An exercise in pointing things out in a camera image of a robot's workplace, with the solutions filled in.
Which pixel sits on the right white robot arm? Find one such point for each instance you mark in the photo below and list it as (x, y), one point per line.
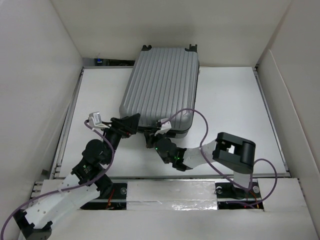
(231, 151)

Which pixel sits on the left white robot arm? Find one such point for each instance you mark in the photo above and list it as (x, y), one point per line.
(86, 181)

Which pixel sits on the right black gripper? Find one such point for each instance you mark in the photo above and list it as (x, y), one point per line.
(150, 138)

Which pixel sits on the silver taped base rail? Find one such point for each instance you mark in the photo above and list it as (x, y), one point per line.
(177, 195)

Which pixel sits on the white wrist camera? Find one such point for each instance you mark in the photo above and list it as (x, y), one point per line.
(95, 121)
(164, 125)

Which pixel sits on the grey hard-shell suitcase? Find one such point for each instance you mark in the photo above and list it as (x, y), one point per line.
(163, 84)

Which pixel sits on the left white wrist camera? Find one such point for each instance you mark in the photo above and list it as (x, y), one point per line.
(95, 121)

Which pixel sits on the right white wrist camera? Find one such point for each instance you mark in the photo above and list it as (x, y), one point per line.
(164, 125)

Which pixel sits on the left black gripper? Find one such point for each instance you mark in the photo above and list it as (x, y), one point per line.
(126, 126)

